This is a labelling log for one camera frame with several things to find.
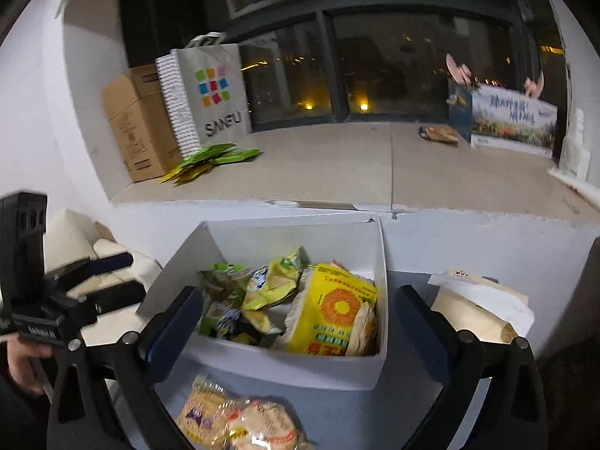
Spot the left hand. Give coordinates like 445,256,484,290
6,335,53,395

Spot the tissue paper pack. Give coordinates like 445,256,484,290
428,269,535,344

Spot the cream leather sofa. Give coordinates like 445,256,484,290
43,207,163,348

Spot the purple label cracker packet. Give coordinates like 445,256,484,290
176,376,233,449

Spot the yellow sunflower seed bag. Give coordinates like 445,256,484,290
274,262,377,357

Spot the red label cracker packet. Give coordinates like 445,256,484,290
226,399,312,450

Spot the green crumpled snack bag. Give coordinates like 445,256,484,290
241,249,304,335

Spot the green flat packets pile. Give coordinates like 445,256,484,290
160,142,263,186

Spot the brown cardboard box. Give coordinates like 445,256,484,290
102,64,182,182

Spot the brown snack on windowsill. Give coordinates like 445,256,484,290
418,125,459,145

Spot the printed landscape box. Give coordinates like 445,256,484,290
447,80,557,158

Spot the white SANFU shopping bag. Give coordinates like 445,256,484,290
154,33,251,159

